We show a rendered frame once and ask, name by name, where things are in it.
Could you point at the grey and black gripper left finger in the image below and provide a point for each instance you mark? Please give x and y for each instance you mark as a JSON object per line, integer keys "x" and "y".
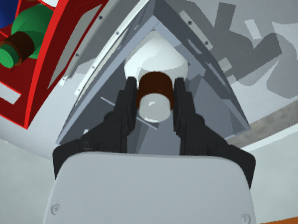
{"x": 110, "y": 135}

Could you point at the grey crate with dividers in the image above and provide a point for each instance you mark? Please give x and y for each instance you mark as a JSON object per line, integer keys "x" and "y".
{"x": 158, "y": 138}

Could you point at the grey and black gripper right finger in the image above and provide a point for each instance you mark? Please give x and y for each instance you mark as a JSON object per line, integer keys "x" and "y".
{"x": 199, "y": 138}

